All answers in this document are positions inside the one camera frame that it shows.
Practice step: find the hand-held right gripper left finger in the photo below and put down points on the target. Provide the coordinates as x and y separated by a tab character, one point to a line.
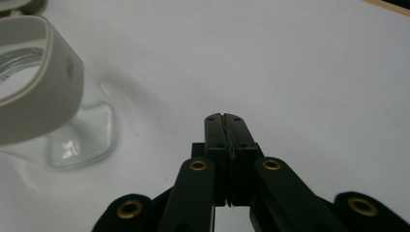
216	135

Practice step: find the clear glass jar white collar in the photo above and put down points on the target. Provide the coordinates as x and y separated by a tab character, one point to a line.
38	96

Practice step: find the dark blurred object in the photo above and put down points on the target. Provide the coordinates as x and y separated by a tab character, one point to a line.
32	6

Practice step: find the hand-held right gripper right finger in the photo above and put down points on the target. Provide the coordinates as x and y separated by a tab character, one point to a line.
241	135

